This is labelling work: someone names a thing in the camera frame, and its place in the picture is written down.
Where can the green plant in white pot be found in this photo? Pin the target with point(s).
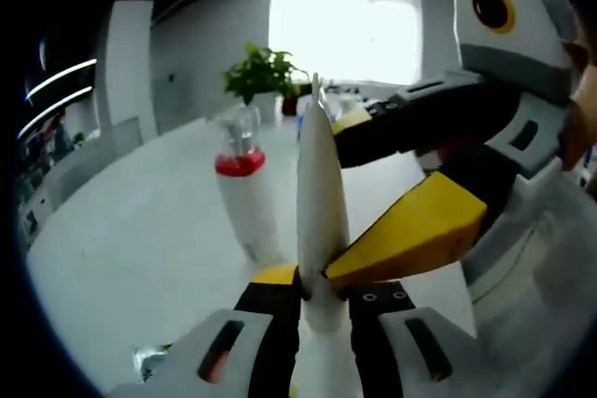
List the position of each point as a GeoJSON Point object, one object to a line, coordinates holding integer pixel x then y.
{"type": "Point", "coordinates": [256, 72]}

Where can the black green sachet packet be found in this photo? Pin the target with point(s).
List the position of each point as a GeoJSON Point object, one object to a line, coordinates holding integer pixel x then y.
{"type": "Point", "coordinates": [149, 363]}

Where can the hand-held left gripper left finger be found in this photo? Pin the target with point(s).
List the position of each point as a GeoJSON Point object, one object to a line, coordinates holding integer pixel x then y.
{"type": "Point", "coordinates": [261, 323]}

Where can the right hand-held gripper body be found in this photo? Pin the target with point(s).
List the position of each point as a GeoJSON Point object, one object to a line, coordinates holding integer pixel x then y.
{"type": "Point", "coordinates": [527, 58]}

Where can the white skincare tube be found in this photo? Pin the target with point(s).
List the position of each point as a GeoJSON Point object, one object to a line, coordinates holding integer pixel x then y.
{"type": "Point", "coordinates": [322, 183]}

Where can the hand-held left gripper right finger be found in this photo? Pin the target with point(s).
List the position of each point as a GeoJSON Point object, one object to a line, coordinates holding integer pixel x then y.
{"type": "Point", "coordinates": [378, 323]}

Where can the white skincare bottle red band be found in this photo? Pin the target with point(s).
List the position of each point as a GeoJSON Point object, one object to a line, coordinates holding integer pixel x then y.
{"type": "Point", "coordinates": [247, 211]}

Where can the person's right hand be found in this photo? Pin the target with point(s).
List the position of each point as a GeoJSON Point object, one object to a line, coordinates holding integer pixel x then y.
{"type": "Point", "coordinates": [577, 137]}

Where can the plant in dark red pot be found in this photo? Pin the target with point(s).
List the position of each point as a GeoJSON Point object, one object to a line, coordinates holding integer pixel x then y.
{"type": "Point", "coordinates": [290, 104]}

